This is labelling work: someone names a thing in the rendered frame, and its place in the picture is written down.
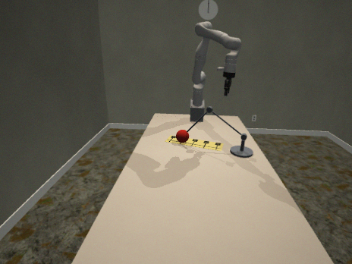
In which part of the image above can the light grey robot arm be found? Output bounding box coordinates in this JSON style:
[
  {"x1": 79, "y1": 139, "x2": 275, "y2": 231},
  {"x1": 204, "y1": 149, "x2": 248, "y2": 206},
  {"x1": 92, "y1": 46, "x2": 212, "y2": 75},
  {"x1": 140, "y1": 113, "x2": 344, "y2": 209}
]
[{"x1": 192, "y1": 21, "x2": 241, "y2": 107}]

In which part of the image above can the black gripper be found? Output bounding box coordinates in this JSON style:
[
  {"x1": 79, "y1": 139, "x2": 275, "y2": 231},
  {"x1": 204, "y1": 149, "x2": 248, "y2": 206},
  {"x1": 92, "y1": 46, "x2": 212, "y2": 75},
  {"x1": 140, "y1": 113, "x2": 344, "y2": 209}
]
[{"x1": 223, "y1": 72, "x2": 235, "y2": 96}]

